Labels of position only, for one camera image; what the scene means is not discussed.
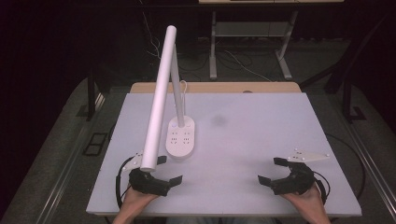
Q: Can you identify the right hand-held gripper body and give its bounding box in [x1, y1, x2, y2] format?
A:
[270, 148, 331, 196]

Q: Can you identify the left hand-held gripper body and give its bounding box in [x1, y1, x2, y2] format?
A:
[121, 150, 172, 198]

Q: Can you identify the white desk lamp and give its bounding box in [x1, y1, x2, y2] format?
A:
[139, 25, 196, 173]

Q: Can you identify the person's left hand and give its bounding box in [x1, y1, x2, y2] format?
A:
[117, 186, 161, 217]

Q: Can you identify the person's right hand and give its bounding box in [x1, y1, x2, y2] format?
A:
[280, 184, 327, 217]

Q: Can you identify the black metal stand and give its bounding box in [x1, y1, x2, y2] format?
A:
[299, 12, 396, 123]

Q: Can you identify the grey metal-framed desk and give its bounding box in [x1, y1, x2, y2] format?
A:
[198, 0, 346, 81]

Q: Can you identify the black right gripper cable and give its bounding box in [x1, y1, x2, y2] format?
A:
[312, 170, 332, 205]

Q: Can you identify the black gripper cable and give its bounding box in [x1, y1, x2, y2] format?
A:
[312, 170, 332, 205]
[115, 156, 135, 210]

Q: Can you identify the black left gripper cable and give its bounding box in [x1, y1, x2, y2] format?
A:
[115, 156, 135, 210]

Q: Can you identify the long black floor cable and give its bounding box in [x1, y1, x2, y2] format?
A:
[324, 133, 366, 201]

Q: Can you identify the black floor frame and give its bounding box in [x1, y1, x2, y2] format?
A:
[81, 132, 109, 157]

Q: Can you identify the white lamp cable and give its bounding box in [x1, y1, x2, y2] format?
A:
[178, 79, 189, 108]

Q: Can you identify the white floor cable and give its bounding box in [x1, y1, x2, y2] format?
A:
[223, 49, 273, 83]

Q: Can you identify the thin white hanging cable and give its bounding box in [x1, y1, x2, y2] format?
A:
[140, 0, 163, 61]

